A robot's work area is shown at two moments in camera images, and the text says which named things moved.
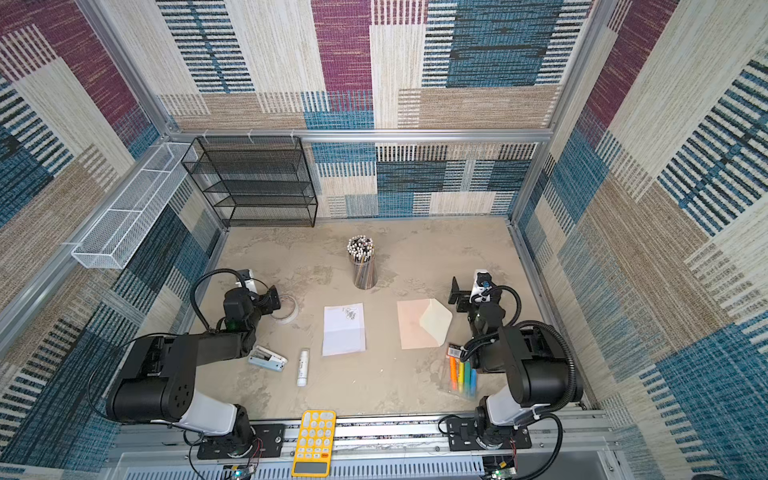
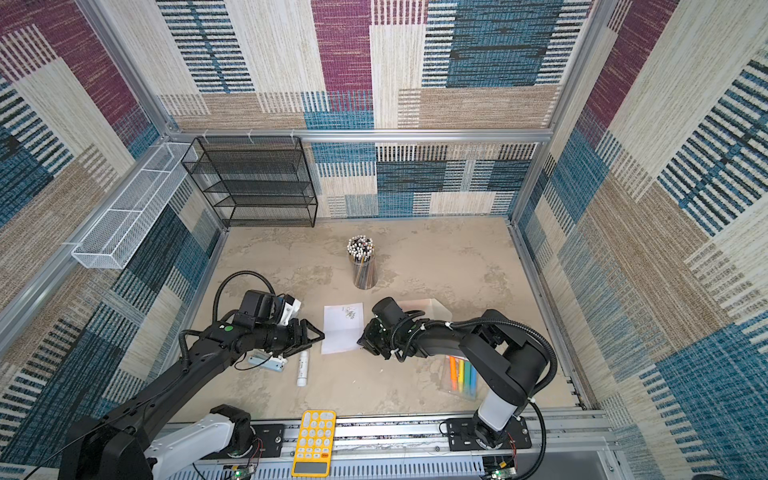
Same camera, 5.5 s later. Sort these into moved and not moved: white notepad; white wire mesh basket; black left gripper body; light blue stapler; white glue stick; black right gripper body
Moved: black right gripper body; black left gripper body
Not moved: white notepad; light blue stapler; white glue stick; white wire mesh basket
